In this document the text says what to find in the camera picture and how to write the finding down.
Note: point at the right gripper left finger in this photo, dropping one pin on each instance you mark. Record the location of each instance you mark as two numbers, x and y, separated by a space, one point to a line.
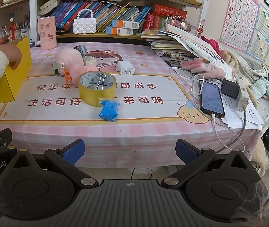
64 160

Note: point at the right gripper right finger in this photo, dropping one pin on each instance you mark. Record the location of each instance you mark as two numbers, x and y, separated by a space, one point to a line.
196 162

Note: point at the blue packet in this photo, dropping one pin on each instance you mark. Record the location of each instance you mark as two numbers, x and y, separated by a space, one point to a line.
109 110

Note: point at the yellow cardboard box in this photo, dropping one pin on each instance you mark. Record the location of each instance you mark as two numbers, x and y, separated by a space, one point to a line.
11 81

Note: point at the yellow packing tape roll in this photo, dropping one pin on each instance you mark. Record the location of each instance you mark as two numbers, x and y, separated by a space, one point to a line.
87 88

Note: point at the orange toy chair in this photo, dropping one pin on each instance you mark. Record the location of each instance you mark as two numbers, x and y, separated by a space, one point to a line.
67 76

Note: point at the mint green clip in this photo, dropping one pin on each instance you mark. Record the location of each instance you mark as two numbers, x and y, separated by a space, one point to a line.
55 69

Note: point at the silver binder clip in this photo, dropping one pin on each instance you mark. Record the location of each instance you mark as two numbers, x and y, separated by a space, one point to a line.
102 78

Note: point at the light pink plush toy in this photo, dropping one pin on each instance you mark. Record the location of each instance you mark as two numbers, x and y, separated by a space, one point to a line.
68 57

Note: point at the child's hand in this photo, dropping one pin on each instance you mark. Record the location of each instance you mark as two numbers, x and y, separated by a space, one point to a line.
12 53

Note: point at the black smartphone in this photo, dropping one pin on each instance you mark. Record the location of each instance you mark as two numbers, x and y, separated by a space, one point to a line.
210 99

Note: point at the white power strip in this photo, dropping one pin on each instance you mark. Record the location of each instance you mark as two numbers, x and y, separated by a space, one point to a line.
242 98

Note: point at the black charger block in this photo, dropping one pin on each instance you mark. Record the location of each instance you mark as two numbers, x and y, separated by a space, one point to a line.
230 88

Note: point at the pink checkered table mat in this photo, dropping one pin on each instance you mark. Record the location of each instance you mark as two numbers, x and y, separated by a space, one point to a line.
153 114

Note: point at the pink glove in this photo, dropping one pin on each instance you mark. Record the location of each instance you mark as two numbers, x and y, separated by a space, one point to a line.
204 67

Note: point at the cream foam cube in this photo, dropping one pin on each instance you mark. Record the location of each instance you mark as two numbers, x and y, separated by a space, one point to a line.
89 61

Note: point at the white power adapter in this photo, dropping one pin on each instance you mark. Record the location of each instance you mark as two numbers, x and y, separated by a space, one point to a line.
125 68

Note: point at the stack of papers and magazines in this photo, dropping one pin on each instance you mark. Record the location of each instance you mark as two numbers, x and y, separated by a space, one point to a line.
180 45

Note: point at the pink sticker cylinder holder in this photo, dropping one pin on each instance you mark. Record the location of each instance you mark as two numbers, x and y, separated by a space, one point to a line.
47 32

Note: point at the white quilted pearl handbag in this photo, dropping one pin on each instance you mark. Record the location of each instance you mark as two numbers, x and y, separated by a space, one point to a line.
84 25

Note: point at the lower orange blue box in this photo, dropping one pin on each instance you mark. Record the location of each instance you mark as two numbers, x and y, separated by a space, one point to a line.
119 31

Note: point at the orange blue box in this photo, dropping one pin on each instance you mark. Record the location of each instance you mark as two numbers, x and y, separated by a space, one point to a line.
119 31
125 24

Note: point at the row of leaning books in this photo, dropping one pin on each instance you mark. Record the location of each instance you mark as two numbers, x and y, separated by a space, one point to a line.
104 12

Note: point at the upper orange blue box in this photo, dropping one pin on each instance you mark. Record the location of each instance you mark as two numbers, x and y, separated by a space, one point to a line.
125 24

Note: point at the red dictionary book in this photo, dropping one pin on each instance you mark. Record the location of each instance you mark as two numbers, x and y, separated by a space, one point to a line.
166 11

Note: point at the alphabet wall poster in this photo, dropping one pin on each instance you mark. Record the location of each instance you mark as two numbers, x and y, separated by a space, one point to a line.
239 23

